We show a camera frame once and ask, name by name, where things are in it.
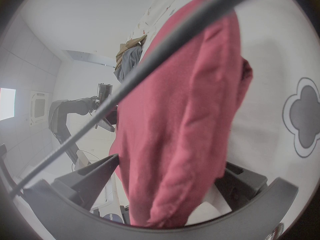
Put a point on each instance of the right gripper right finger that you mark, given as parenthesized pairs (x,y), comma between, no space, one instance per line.
(240,184)

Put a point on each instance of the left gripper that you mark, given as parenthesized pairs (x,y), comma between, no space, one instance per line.
(110,115)

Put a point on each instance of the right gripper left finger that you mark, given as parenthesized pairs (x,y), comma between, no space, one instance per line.
(92,179)

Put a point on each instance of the red shirt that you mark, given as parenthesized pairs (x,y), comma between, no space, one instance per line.
(180,114)

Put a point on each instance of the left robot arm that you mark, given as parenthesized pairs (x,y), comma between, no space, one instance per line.
(65,114)

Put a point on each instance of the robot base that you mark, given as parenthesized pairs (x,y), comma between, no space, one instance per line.
(107,189)

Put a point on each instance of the white wardrobe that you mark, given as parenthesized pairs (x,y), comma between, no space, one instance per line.
(100,141)

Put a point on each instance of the grey garment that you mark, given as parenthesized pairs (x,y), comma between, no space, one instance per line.
(128,64)

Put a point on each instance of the white ceiling air vent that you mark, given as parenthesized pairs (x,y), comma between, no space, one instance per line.
(38,109)

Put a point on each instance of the brown garment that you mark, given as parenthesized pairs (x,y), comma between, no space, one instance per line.
(127,45)

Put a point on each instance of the bed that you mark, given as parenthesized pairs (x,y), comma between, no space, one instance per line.
(275,71)

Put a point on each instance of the white printed quilt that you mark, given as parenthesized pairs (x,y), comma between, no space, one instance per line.
(160,11)

